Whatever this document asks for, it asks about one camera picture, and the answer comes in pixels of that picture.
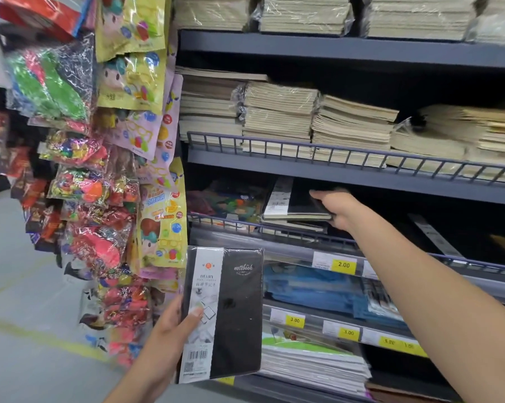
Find grey metal store shelving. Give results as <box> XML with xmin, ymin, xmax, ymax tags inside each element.
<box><xmin>174</xmin><ymin>29</ymin><xmax>505</xmax><ymax>403</ymax></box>

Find row of black shelved notebooks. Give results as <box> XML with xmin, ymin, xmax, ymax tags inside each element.
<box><xmin>405</xmin><ymin>212</ymin><xmax>505</xmax><ymax>267</ymax></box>

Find person's right forearm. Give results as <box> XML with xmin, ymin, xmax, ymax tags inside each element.
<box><xmin>346</xmin><ymin>205</ymin><xmax>505</xmax><ymax>403</ymax></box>

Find stacks of beige exercise books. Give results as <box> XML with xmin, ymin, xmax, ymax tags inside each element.
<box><xmin>172</xmin><ymin>0</ymin><xmax>505</xmax><ymax>183</ymax></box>

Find person's left forearm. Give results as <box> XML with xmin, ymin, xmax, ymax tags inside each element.
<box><xmin>103</xmin><ymin>367</ymin><xmax>169</xmax><ymax>403</ymax></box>

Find stack of green white workbooks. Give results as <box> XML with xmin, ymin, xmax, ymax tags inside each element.
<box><xmin>259</xmin><ymin>327</ymin><xmax>373</xmax><ymax>397</ymax></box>

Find person's left hand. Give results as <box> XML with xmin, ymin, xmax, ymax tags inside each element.
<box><xmin>130</xmin><ymin>294</ymin><xmax>205</xmax><ymax>387</ymax></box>

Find person's right hand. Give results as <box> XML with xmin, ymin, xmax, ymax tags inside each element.
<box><xmin>309</xmin><ymin>189</ymin><xmax>364</xmax><ymax>232</ymax></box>

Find stack of blue exercise books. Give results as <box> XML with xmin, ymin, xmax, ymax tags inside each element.
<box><xmin>262</xmin><ymin>264</ymin><xmax>404</xmax><ymax>326</ymax></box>

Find row of yellow price labels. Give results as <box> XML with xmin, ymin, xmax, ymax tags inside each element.
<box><xmin>217</xmin><ymin>249</ymin><xmax>429</xmax><ymax>387</ymax></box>

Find hanging colourful packets display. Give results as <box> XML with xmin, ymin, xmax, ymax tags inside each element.
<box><xmin>0</xmin><ymin>0</ymin><xmax>190</xmax><ymax>370</ymax></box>

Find colourful illustrated book packs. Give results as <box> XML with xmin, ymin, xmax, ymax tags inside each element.
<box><xmin>187</xmin><ymin>182</ymin><xmax>274</xmax><ymax>231</ymax></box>

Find black notebook white band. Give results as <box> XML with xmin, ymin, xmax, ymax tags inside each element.
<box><xmin>262</xmin><ymin>176</ymin><xmax>333</xmax><ymax>222</ymax></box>
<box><xmin>176</xmin><ymin>246</ymin><xmax>265</xmax><ymax>385</ymax></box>

